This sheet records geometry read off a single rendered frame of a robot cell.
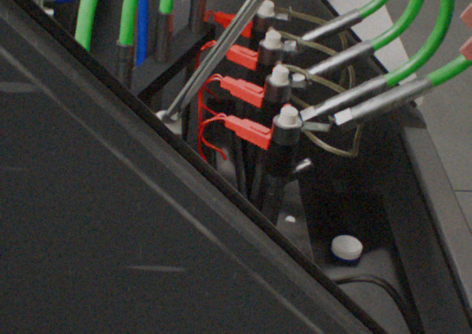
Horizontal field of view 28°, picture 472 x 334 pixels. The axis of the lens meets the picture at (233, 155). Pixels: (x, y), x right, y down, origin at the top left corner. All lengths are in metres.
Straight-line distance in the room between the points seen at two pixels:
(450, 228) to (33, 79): 0.74
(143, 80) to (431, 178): 0.41
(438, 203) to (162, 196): 0.69
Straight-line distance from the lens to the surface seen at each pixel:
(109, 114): 0.50
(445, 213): 1.17
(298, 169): 0.95
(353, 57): 1.07
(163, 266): 0.56
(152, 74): 1.03
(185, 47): 1.09
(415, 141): 1.29
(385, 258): 1.27
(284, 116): 0.91
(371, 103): 0.92
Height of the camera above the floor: 1.60
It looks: 33 degrees down
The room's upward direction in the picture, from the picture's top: 9 degrees clockwise
